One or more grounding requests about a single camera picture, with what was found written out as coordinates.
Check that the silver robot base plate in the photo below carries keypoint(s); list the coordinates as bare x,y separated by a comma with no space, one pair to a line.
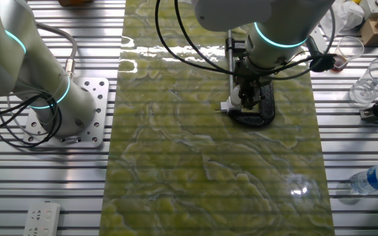
98,95

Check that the clear water bottle blue label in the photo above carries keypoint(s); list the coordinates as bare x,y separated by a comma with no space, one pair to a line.
376,178

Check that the white lamp socket adapter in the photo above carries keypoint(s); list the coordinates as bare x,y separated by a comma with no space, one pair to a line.
226,106

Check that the clear cup with brown liquid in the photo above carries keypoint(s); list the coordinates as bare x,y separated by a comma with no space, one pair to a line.
349,49

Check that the black C-clamp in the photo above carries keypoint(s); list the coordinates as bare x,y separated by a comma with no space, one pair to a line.
269,101

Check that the white power strip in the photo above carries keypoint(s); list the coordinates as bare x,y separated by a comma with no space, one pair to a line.
43,219

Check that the empty clear plastic cup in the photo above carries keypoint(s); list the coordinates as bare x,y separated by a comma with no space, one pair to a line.
366,88

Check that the small tan cardboard box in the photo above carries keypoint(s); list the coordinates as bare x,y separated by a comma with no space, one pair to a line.
371,34

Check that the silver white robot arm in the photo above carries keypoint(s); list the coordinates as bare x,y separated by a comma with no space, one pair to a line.
12,59

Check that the white light bulb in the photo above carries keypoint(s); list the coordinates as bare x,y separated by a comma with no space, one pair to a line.
236,95

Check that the grey emergency stop box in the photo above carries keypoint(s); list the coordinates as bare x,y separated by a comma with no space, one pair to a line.
377,8

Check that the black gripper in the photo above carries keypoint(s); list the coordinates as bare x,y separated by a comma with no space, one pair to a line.
254,80

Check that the green marble pattern mat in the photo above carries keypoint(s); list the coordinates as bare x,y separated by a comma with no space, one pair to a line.
192,164

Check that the crumpled white tissue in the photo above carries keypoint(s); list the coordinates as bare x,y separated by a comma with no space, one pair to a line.
351,14

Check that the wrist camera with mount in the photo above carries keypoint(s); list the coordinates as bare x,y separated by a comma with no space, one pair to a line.
323,62

